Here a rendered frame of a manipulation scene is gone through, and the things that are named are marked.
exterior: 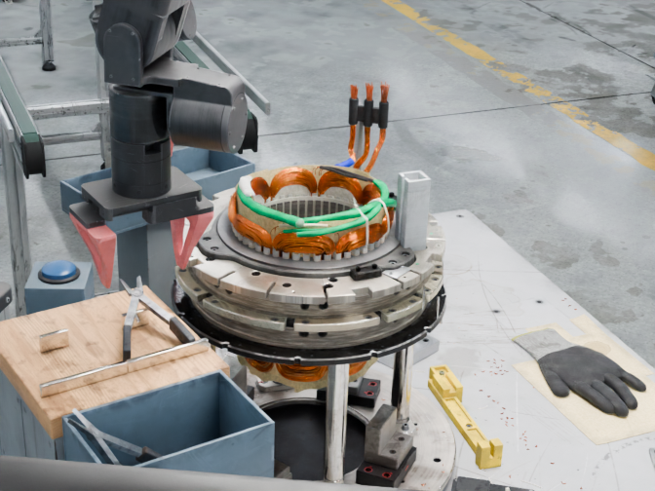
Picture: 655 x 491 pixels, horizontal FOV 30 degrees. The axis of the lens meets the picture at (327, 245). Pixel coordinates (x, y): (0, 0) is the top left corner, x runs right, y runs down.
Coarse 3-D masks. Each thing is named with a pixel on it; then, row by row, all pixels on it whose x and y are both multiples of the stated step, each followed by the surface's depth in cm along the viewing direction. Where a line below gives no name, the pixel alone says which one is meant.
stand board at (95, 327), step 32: (32, 320) 130; (64, 320) 130; (96, 320) 131; (160, 320) 131; (0, 352) 124; (32, 352) 124; (64, 352) 125; (96, 352) 125; (32, 384) 119; (96, 384) 119; (128, 384) 120; (160, 384) 120
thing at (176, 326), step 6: (174, 318) 127; (174, 324) 126; (180, 324) 126; (174, 330) 127; (180, 330) 125; (186, 330) 125; (180, 336) 126; (186, 336) 125; (192, 336) 125; (186, 342) 125
